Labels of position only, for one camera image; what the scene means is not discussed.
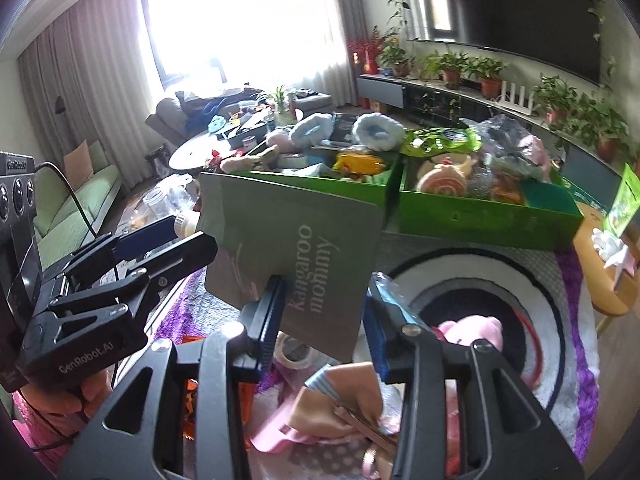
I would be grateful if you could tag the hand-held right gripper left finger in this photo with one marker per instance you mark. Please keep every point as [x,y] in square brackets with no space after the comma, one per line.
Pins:
[272,315]

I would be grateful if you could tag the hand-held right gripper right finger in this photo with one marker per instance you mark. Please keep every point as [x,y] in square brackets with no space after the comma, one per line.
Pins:
[380,330]

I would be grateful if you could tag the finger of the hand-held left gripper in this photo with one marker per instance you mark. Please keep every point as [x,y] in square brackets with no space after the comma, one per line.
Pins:
[145,240]
[170,265]

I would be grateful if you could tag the grey-green cream tube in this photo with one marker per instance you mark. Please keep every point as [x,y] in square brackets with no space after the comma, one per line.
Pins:
[280,240]

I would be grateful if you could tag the green storage box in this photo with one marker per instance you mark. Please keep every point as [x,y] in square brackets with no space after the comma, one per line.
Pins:
[480,220]
[320,195]

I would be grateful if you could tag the person's left hand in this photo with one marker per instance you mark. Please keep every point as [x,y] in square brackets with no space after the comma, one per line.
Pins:
[70,405]

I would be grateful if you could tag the clear wrapped blue packet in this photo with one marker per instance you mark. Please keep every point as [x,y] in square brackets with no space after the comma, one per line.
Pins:
[385,285]

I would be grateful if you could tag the beige cloth pouch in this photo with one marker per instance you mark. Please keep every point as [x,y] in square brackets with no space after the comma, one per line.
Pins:
[340,395]

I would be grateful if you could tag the green sofa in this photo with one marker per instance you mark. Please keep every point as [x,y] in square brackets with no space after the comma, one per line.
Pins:
[75,195]

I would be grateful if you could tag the pink plush pig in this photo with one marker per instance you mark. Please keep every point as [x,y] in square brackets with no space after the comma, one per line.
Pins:
[470,330]

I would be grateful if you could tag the round coffee table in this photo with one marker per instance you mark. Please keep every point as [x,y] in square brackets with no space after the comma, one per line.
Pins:
[195,152]

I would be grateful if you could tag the purple white plush rug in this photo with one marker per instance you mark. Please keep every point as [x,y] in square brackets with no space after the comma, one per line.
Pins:
[500,300]

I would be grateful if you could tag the orange snack packet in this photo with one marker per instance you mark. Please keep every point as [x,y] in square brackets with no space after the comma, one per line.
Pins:
[189,410]

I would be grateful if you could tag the grey sofa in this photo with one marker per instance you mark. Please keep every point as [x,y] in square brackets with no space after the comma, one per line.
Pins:
[175,115]

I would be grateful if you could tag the orange swirl roll plush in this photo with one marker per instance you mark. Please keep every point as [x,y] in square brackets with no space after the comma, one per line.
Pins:
[442,177]

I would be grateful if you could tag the yellow plastic item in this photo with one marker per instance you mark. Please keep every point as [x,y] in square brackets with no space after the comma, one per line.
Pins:
[357,164]

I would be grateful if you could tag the beige window curtain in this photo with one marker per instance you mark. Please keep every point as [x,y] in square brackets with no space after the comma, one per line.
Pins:
[90,80]

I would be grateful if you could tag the blue white fluffy slipper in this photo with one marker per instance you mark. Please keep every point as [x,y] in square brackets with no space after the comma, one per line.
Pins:
[377,130]
[310,130]

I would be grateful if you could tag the green snack bag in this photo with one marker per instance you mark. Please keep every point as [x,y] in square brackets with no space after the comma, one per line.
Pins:
[440,141]

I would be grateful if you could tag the clear plastic bag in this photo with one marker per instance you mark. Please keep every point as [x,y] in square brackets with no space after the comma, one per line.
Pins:
[505,145]

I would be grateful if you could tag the wooden stool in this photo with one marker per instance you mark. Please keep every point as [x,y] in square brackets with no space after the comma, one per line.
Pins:
[605,285]

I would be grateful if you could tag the dark media console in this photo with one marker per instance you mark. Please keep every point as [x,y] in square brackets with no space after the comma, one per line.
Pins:
[450,97]

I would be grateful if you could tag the potted green plant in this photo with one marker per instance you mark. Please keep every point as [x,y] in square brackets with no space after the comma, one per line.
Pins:
[395,55]
[450,70]
[552,100]
[487,77]
[602,130]

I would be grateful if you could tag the white picket rack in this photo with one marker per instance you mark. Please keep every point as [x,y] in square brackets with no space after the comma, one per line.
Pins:
[515,95]

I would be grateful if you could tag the green standing packet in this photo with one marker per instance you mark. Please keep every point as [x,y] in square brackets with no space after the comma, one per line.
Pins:
[622,200]

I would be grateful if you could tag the red flower plant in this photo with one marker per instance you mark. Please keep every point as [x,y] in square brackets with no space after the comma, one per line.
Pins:
[367,52]

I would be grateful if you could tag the black television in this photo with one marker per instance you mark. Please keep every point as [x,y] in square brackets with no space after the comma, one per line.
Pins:
[510,10]

